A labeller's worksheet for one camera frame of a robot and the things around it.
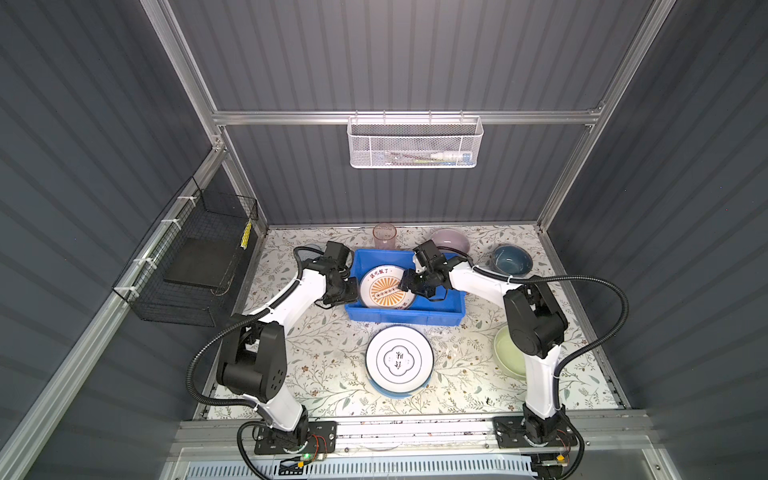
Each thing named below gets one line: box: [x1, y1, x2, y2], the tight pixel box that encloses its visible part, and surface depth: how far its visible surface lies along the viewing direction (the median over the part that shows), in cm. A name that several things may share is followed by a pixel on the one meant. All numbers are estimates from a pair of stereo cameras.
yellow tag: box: [240, 220, 253, 250], surface depth 84 cm
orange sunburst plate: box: [359, 265, 415, 310], surface depth 101 cm
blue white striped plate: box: [368, 372, 433, 398], surface depth 80 cm
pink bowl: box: [431, 228, 470, 252], surface depth 114 cm
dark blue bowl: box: [492, 243, 533, 277], surface depth 107 cm
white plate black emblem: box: [366, 325, 435, 393], surface depth 86 cm
